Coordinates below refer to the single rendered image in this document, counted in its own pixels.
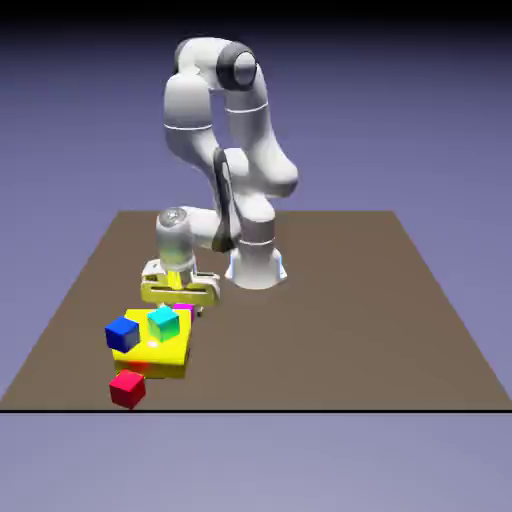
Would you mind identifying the small cyan cube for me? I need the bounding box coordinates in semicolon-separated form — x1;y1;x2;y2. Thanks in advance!
146;305;181;343

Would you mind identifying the large yellow box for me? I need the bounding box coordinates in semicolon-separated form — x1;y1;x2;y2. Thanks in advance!
112;308;194;380

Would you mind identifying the small magenta cube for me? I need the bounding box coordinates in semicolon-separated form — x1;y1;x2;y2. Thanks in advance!
172;302;196;324

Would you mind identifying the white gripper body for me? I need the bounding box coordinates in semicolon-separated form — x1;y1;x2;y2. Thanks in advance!
140;276;222;310

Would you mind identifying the small blue cube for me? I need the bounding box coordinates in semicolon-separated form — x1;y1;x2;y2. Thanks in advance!
104;315;142;354

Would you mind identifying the small red cube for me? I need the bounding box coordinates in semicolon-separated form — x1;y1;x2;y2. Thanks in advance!
108;368;147;411

